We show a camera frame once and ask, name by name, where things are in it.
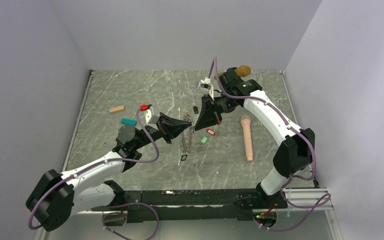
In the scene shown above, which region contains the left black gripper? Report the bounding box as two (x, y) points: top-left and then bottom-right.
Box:
(133, 111), (192, 150)

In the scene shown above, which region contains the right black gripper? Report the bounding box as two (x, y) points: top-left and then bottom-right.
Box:
(194, 93), (239, 131)

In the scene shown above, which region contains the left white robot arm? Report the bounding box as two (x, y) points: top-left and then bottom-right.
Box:
(25, 112), (193, 232)

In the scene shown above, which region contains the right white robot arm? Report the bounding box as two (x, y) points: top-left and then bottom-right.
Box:
(194, 67), (315, 208)

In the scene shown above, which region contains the red key tag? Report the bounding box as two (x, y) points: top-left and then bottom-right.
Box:
(205, 128), (220, 136)

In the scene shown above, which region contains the small black cylinder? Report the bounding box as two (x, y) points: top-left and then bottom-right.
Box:
(193, 105), (199, 114)

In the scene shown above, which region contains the green key tag with key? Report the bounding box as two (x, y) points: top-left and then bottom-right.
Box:
(200, 135), (209, 145)

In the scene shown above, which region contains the pink wooden cylinder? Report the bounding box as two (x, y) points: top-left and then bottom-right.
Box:
(240, 115), (254, 162)

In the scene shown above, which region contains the teal block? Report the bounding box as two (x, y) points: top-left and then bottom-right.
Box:
(120, 118), (137, 126)

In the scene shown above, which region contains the tan wooden block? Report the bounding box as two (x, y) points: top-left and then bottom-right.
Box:
(109, 105), (126, 114)

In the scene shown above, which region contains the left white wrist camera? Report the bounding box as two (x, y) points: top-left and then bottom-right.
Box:
(145, 106), (160, 125)

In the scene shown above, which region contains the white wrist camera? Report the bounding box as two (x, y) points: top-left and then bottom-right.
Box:
(198, 77), (214, 100)
(145, 106), (160, 125)

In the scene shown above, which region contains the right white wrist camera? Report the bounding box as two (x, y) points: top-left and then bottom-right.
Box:
(198, 77), (214, 100)

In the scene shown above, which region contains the black base frame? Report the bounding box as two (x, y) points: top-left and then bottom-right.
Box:
(90, 188), (289, 223)

